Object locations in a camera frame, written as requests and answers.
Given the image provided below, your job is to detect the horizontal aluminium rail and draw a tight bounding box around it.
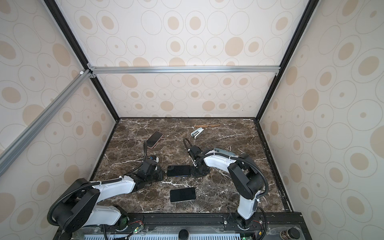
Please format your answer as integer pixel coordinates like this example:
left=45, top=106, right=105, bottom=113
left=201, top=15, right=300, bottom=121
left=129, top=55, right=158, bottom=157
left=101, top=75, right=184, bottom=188
left=90, top=66, right=280, bottom=74

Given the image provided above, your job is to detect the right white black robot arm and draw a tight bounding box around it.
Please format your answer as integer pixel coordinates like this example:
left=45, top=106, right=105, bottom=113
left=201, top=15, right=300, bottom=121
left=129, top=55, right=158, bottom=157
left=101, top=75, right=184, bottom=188
left=183, top=139, right=269, bottom=230

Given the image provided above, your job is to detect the white stapler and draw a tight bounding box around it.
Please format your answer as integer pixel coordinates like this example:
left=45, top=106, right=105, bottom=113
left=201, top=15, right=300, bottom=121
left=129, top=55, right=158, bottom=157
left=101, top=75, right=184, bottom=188
left=191, top=128, right=204, bottom=139

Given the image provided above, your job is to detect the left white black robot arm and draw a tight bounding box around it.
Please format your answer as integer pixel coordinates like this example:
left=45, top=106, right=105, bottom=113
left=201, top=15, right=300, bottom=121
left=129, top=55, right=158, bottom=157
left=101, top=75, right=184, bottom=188
left=47, top=143, right=163, bottom=235

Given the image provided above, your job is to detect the black knob centre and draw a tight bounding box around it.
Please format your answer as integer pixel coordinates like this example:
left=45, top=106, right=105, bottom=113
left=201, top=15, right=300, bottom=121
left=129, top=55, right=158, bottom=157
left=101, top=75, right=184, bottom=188
left=178, top=229, right=190, bottom=240

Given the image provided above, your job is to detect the diagonal aluminium rail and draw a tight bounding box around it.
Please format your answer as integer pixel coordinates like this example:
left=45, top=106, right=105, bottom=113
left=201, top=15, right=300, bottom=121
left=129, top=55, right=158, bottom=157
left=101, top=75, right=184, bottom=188
left=1, top=70, right=91, bottom=175

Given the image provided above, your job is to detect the pink phone case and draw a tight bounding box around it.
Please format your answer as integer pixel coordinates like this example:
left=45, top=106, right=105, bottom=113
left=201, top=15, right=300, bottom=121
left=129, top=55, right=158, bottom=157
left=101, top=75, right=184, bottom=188
left=145, top=131, right=164, bottom=149

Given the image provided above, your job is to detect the light blue phone case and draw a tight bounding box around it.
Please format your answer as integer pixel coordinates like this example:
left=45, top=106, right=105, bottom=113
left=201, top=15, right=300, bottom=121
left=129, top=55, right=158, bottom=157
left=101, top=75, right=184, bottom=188
left=214, top=148, right=236, bottom=158

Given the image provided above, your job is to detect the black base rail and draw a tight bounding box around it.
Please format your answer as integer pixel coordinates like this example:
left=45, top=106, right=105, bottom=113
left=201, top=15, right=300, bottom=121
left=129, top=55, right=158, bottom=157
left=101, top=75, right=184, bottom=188
left=52, top=211, right=313, bottom=240

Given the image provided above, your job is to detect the black phone case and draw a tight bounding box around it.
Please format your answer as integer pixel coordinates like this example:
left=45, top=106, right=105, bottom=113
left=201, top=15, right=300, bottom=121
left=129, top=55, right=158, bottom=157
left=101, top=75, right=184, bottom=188
left=166, top=164, right=193, bottom=178

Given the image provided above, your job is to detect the round button right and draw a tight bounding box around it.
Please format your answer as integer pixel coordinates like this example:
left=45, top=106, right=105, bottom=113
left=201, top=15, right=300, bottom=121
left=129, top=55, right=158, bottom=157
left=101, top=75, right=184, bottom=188
left=280, top=228, right=301, bottom=240

